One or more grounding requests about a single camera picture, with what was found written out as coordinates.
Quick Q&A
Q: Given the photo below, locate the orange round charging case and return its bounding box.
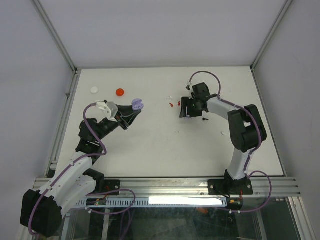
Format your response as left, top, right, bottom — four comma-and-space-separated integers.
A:
115, 88, 125, 97

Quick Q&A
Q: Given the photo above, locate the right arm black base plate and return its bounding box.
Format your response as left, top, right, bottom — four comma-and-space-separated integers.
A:
207, 178, 253, 198

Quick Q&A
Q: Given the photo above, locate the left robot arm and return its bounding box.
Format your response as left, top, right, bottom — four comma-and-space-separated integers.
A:
20, 98, 144, 238

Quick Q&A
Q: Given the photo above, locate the aluminium frame post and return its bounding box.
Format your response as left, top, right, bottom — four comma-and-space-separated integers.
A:
250, 0, 295, 73
30, 0, 77, 73

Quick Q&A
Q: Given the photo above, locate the aluminium frame post left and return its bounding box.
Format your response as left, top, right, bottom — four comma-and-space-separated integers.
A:
30, 0, 77, 73

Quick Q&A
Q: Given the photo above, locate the aluminium frame post right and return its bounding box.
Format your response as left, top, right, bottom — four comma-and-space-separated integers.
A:
250, 0, 295, 73

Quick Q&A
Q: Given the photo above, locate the aluminium mounting rail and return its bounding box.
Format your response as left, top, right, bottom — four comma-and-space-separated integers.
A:
118, 175, 301, 198

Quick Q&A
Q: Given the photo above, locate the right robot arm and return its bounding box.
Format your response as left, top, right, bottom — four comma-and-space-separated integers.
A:
179, 83, 267, 194

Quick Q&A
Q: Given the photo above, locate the purple round earbud charging case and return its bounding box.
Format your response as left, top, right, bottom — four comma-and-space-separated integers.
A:
131, 98, 144, 111

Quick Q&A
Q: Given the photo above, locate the white round charging case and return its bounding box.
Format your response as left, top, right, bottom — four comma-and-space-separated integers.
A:
90, 86, 99, 95

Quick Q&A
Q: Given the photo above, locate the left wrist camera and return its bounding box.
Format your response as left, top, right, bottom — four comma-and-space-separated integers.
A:
96, 101, 119, 122

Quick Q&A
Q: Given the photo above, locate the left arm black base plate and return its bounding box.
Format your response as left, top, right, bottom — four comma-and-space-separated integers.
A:
100, 178, 121, 195

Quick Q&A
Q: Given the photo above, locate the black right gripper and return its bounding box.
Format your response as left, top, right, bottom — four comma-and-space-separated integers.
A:
179, 96, 202, 118

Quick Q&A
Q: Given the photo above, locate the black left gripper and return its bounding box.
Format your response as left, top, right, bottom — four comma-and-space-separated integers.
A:
94, 104, 141, 142

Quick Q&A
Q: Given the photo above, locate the white slotted cable duct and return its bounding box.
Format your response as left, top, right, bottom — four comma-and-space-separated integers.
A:
74, 196, 227, 209

